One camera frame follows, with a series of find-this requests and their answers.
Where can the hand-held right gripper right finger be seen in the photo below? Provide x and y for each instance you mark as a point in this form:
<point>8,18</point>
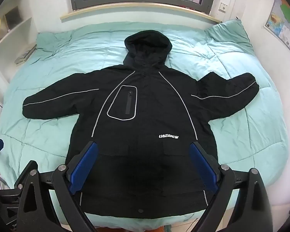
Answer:
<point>203,166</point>

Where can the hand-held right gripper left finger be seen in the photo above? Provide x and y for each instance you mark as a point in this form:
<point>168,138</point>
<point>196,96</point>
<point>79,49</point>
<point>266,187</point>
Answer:
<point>83,166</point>

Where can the black hooded jacket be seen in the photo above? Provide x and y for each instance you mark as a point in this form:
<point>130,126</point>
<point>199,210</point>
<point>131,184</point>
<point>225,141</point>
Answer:
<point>147,101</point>

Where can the teal quilt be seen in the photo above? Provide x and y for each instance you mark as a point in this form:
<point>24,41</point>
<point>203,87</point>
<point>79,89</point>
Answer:
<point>50,72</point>

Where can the stack of books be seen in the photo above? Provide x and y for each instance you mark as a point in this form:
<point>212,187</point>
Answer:
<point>25,54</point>

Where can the white bookshelf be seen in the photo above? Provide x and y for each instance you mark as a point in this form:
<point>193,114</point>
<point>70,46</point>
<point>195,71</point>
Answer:
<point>9,29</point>

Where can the teal pillow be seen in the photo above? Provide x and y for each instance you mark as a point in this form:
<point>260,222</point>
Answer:
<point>229,38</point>

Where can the wooden window sill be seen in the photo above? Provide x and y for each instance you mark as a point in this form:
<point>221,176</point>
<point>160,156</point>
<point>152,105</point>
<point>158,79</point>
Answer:
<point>135,12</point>

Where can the white wall switch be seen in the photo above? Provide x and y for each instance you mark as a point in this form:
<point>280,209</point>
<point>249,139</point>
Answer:
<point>223,7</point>

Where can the wall map poster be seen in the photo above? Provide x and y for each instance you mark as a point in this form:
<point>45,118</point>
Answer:
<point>284,26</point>

